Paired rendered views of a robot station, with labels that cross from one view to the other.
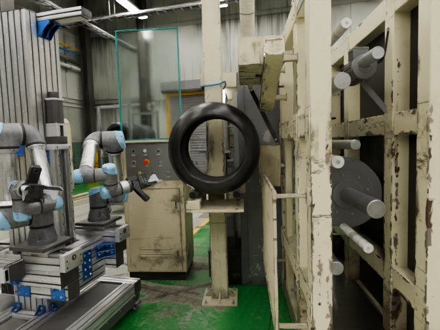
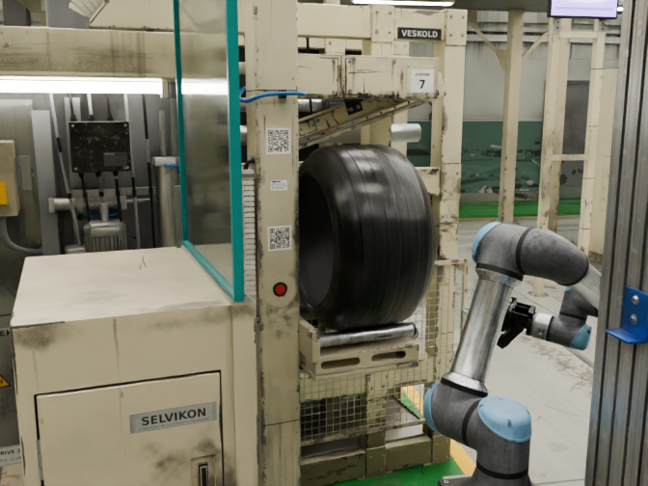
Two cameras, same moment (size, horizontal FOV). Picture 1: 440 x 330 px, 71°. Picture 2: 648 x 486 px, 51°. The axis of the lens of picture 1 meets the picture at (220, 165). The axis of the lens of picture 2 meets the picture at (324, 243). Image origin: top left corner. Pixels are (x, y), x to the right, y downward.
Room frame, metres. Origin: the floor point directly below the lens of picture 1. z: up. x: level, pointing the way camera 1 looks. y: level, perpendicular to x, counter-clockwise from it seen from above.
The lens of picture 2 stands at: (3.13, 1.97, 1.60)
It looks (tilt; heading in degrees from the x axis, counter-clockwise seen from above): 11 degrees down; 245
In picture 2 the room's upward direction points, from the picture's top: straight up
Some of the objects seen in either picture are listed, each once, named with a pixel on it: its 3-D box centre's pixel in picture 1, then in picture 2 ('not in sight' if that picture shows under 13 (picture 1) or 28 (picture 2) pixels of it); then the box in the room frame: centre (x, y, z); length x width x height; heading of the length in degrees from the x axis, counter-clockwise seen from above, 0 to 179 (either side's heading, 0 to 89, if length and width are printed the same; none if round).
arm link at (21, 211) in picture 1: (25, 208); not in sight; (1.49, 0.95, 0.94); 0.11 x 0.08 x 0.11; 139
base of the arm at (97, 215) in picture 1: (99, 212); (501, 480); (2.16, 0.86, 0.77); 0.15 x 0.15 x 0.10
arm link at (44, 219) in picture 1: (38, 211); not in sight; (1.67, 0.99, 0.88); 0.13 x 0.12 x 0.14; 139
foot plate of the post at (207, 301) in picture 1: (220, 294); not in sight; (2.39, 0.03, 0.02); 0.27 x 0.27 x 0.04; 86
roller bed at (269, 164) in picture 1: (269, 165); not in sight; (2.32, -0.37, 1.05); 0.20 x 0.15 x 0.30; 176
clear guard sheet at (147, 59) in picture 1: (148, 85); (200, 36); (2.75, 0.60, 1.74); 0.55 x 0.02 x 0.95; 86
